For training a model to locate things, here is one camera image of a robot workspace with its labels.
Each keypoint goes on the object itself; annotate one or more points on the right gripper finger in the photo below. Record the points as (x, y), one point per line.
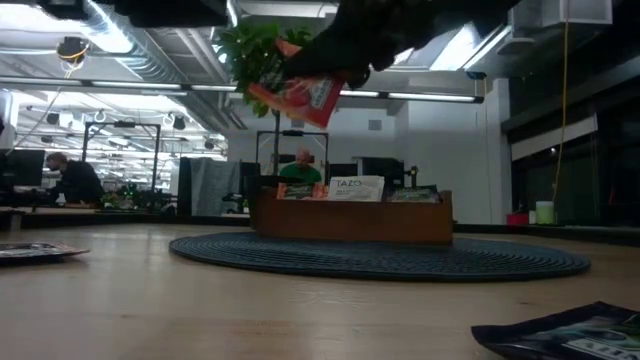
(335, 65)
(325, 45)

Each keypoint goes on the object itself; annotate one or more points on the white Tazo tea bag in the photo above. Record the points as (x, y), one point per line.
(356, 189)

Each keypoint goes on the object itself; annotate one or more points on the dark blackcurrant tea bag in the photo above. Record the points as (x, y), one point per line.
(565, 337)
(412, 195)

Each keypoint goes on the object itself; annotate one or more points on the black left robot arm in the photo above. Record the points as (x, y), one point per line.
(170, 12)

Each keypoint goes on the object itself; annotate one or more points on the green potted plant black pot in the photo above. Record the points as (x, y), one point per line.
(245, 50)

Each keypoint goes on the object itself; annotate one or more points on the person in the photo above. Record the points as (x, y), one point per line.
(80, 182)
(300, 170)

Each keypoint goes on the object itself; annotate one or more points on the black computer monitor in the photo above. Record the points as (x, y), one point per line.
(22, 170)
(385, 167)

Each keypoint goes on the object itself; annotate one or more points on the small black stand-mounted device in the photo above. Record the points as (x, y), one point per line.
(412, 175)

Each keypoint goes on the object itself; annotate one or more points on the wooden three-compartment tray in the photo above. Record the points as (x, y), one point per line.
(355, 222)

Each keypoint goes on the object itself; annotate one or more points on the grey cloth partition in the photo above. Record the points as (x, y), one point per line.
(215, 185)

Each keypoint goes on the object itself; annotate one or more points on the dark round woven placemat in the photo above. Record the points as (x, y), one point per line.
(225, 255)

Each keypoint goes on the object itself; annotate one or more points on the small red box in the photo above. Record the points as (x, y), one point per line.
(517, 219)

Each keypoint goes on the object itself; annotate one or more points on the pale green cylinder container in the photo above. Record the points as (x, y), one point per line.
(545, 212)

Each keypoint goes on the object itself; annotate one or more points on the black robot station frame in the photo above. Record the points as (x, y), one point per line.
(292, 133)
(122, 124)

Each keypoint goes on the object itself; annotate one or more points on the white ceiling duct box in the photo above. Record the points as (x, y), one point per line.
(560, 12)

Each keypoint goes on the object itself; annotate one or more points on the black ceiling camera dome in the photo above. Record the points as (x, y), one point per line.
(72, 49)

